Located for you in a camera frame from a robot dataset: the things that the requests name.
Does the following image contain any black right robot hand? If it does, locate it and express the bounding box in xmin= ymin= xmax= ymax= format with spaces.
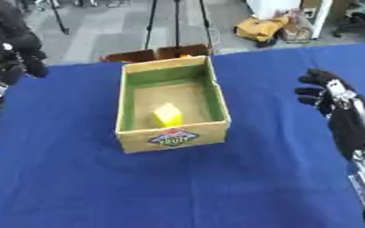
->
xmin=293 ymin=68 xmax=365 ymax=161

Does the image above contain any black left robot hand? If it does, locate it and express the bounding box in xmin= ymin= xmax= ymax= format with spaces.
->
xmin=0 ymin=0 xmax=51 ymax=124

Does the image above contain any tan cardboard box green inside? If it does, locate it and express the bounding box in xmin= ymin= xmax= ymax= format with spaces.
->
xmin=114 ymin=54 xmax=232 ymax=154

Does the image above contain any black tripod leg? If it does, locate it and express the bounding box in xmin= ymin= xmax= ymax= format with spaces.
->
xmin=44 ymin=0 xmax=72 ymax=36

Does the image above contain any black office chair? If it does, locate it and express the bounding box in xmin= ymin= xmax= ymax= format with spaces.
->
xmin=330 ymin=0 xmax=365 ymax=44

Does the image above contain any white cabinet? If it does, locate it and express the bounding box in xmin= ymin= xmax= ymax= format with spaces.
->
xmin=245 ymin=0 xmax=336 ymax=40

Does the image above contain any yellow bag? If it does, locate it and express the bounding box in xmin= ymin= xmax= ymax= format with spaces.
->
xmin=232 ymin=15 xmax=292 ymax=48

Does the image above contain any brown cardboard flap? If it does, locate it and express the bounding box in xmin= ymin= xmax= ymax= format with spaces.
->
xmin=100 ymin=43 xmax=214 ymax=63

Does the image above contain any black tripod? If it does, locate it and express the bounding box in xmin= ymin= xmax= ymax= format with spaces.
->
xmin=142 ymin=0 xmax=217 ymax=55

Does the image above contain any yellow block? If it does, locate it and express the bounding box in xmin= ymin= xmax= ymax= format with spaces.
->
xmin=151 ymin=102 xmax=186 ymax=129

